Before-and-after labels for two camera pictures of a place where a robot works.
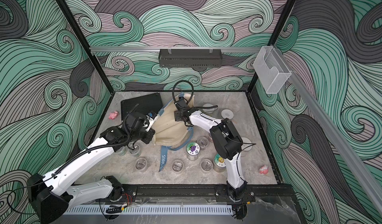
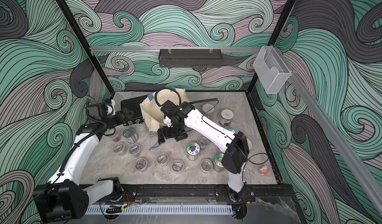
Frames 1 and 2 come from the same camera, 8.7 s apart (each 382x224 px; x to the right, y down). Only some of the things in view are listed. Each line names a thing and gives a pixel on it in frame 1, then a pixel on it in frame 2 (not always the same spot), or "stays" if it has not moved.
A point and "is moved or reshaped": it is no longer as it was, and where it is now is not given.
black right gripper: x=177 y=114 to x=169 y=135
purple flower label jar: x=193 y=150 stays
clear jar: x=136 y=152 stays
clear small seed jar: x=206 y=165 stays
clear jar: x=122 y=152 stays
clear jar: x=202 y=142 stays
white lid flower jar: x=219 y=164 stays
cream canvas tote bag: x=167 y=133 is moved or reshaped
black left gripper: x=150 y=134 to x=127 y=118
